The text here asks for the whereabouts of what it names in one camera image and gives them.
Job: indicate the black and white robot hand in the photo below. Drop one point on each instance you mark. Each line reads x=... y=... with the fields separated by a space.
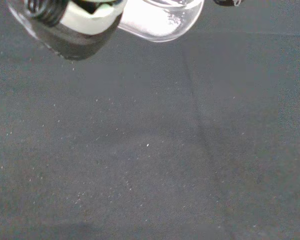
x=85 y=22

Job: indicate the black cloth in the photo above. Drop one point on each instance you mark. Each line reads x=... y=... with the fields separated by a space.
x=150 y=150

